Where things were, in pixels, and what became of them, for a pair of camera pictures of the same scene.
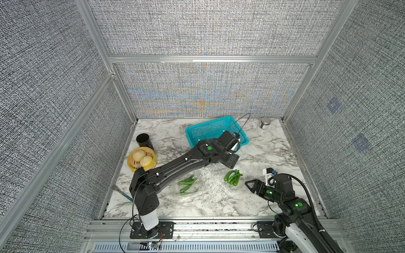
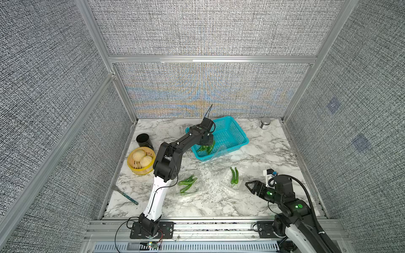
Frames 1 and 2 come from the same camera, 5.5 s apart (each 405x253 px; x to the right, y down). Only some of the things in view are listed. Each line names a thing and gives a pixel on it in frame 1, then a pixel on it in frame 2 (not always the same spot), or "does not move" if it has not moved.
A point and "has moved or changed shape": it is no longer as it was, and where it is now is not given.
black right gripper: (257, 183) does not move
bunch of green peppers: (232, 177) has moved or changed shape
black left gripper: (234, 159) -> (211, 139)
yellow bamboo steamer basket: (144, 157) does not move
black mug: (144, 140) does not move
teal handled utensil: (115, 187) does not move
